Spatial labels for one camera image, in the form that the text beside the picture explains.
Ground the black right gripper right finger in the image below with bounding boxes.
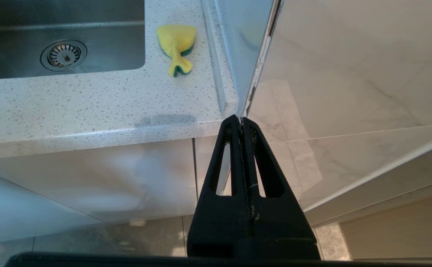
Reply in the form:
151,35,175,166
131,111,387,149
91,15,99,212
242,116,321,260

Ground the yellow fish-shaped sponge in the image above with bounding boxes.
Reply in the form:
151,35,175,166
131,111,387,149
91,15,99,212
156,24,197,78

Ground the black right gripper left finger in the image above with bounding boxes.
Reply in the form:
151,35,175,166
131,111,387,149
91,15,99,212
187,115,255,259

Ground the white cabinet door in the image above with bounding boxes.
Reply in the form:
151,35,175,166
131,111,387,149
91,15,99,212
0,138,198,245

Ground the stainless steel sink basin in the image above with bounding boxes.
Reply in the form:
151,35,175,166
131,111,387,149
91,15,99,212
0,0,146,81

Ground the round metal drain strainer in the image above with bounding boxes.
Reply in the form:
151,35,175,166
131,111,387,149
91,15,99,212
40,39,88,72

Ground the wooden cabinet panel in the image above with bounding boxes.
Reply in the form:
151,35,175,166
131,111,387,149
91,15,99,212
340,190,432,260

